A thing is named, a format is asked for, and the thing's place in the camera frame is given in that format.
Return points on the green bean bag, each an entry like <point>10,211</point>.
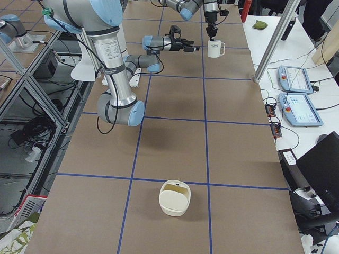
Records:
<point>260,25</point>

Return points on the cream oval bin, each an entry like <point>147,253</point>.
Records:
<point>174,198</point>

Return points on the black laptop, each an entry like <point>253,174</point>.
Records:
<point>319,166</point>

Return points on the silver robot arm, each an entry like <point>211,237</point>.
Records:
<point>187,9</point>
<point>101,21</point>

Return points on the wooden plank stand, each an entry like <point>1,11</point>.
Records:
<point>328,47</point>

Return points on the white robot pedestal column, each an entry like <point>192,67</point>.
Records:
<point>115,46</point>

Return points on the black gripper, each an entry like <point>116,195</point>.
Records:
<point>210,16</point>
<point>175,46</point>

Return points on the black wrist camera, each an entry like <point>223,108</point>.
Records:
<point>223,12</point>
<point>174,32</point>

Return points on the blue teach pendant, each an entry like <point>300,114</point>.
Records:
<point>298,110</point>
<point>294,79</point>

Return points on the red cylinder bottle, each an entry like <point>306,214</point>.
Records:
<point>245,10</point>

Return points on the blue teach pendant far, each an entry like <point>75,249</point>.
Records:
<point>294,79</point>

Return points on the aluminium frame post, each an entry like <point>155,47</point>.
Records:
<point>276,37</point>

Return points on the blue teach pendant near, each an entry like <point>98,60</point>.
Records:
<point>298,110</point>

